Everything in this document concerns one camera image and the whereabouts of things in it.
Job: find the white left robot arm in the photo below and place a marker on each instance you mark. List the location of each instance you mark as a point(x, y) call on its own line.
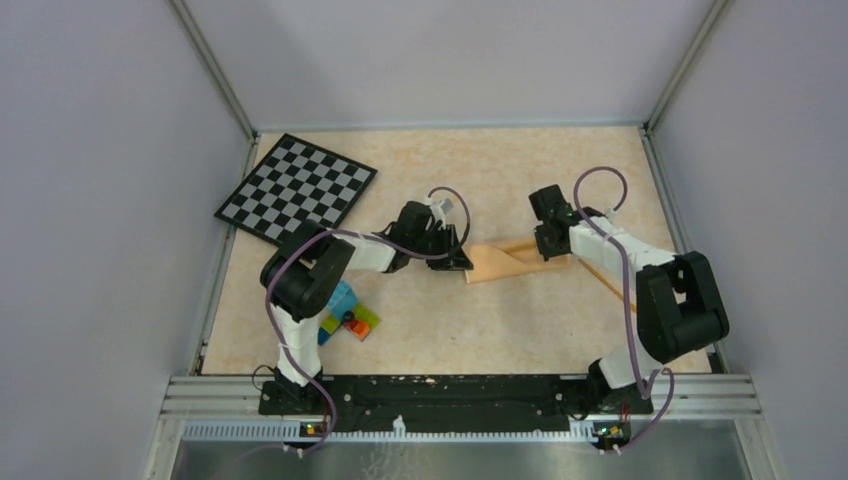
point(302, 278)

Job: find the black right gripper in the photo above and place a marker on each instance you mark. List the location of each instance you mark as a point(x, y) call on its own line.
point(543, 249)

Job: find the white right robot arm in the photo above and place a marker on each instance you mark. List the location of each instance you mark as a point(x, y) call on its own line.
point(673, 302)

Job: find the orange cloth napkin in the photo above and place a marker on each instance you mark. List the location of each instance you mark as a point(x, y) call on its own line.
point(491, 264)

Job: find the black white checkerboard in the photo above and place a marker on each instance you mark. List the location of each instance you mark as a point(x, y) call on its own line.
point(295, 181)

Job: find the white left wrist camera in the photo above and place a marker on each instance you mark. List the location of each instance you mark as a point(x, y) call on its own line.
point(439, 210)

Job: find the colourful toy block pile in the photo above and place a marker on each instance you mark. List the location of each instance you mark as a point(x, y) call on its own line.
point(346, 312)

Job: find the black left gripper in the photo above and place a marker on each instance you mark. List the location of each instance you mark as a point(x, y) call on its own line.
point(456, 260)

